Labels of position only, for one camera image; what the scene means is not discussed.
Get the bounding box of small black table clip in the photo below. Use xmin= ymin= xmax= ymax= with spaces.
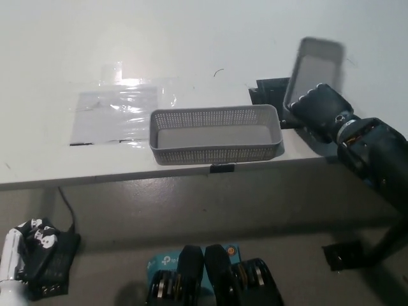
xmin=209 ymin=163 xmax=235 ymax=175

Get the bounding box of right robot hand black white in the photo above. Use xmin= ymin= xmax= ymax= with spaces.
xmin=288 ymin=83 xmax=354 ymax=144

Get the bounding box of grey perforated plastic basket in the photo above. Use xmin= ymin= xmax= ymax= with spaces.
xmin=149 ymin=104 xmax=284 ymax=166
xmin=282 ymin=36 xmax=347 ymax=111

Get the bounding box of black power adapter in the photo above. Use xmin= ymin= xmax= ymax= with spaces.
xmin=30 ymin=231 xmax=81 ymax=300

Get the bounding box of black table cable port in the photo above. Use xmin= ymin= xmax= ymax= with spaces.
xmin=248 ymin=76 xmax=323 ymax=141

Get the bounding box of thin black cable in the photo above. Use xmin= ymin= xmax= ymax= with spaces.
xmin=57 ymin=186 xmax=77 ymax=235

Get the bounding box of plastic-covered white paper sheet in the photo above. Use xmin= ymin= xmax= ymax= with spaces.
xmin=69 ymin=85 xmax=159 ymax=147

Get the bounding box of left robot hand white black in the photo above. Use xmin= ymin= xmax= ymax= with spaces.
xmin=0 ymin=217 xmax=61 ymax=283

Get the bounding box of teal tp-link box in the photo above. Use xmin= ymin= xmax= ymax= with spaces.
xmin=146 ymin=244 xmax=240 ymax=289

